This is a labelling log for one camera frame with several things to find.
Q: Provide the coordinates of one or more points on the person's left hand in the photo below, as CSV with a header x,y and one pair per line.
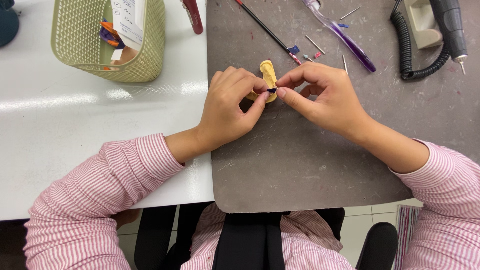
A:
x,y
221,112

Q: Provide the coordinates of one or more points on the person's right hand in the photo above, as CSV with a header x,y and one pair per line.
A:
x,y
333,101

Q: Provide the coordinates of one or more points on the small blue paper strip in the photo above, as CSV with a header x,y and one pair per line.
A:
x,y
271,90

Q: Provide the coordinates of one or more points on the yellow dental plaster cast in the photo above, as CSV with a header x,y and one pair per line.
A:
x,y
268,73

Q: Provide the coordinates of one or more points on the thin metal bur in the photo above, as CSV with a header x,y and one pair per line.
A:
x,y
345,64
350,13
315,44

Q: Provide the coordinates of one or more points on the small pink piece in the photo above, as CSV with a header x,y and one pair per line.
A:
x,y
317,55

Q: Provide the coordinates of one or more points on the small teal tipped bur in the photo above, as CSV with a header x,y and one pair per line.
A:
x,y
307,57

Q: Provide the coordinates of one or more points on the clear purple toothbrush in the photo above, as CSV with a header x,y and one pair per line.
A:
x,y
348,41

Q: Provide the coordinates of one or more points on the grey work mat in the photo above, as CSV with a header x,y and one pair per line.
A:
x,y
300,165

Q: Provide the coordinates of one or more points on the tiny blue paper scrap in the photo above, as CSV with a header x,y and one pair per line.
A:
x,y
343,25

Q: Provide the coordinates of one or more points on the black brush with pink tip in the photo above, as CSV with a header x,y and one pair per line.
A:
x,y
266,29

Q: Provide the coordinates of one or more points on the dark red tube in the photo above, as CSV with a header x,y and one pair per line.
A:
x,y
195,17

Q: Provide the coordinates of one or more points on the beige handpiece holder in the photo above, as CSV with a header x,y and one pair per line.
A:
x,y
422,26

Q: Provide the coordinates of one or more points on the white paper form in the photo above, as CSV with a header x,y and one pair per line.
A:
x,y
129,20

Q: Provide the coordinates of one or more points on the black scarf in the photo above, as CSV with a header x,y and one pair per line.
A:
x,y
249,243

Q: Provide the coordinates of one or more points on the orange and purple packet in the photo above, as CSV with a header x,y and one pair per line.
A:
x,y
109,34

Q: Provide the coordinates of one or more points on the black dental handpiece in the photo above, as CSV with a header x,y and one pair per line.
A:
x,y
452,30

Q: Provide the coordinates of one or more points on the pink striped shirt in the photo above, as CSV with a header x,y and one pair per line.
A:
x,y
311,247

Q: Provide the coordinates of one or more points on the green perforated plastic basket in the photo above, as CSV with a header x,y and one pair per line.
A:
x,y
86,41

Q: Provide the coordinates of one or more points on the striped floor rug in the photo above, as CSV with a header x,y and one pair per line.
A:
x,y
405,236

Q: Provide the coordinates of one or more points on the dark teal round object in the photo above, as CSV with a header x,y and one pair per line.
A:
x,y
7,22

